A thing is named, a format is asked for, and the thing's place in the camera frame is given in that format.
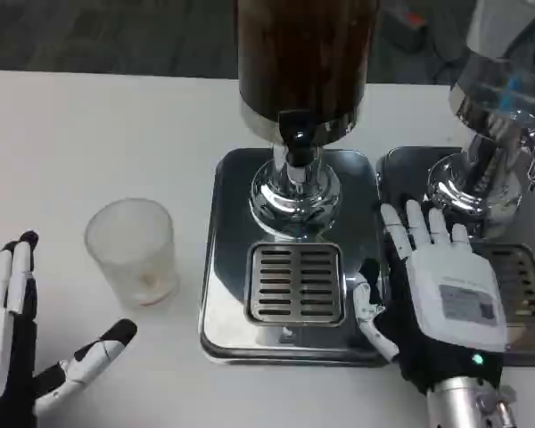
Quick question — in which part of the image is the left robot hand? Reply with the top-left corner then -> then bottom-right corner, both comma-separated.
0,230 -> 138,428

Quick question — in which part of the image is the dark drink dispenser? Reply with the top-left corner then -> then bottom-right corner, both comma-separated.
234,0 -> 381,238

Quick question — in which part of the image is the clear ribbed glass cup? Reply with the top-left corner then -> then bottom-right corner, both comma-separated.
84,198 -> 181,309

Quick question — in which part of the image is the black box with red label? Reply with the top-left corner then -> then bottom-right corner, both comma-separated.
382,0 -> 430,49

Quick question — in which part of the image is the steel drip grid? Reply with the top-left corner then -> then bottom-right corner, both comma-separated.
246,243 -> 345,325
484,243 -> 535,327

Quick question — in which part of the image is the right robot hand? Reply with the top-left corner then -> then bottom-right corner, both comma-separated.
354,200 -> 509,396

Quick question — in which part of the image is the black cable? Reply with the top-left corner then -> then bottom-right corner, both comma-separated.
427,26 -> 467,86

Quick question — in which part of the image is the steel drip tray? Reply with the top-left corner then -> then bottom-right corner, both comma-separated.
199,146 -> 388,367
376,145 -> 535,367

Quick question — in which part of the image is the black dispenser tap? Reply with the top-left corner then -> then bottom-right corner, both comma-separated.
276,109 -> 317,184

